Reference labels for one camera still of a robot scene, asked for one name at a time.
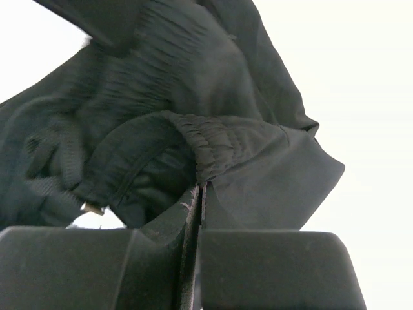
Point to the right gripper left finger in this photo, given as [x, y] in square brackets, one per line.
[147, 268]

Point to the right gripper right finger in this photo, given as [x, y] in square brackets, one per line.
[273, 269]

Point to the black shorts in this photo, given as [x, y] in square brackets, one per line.
[165, 97]

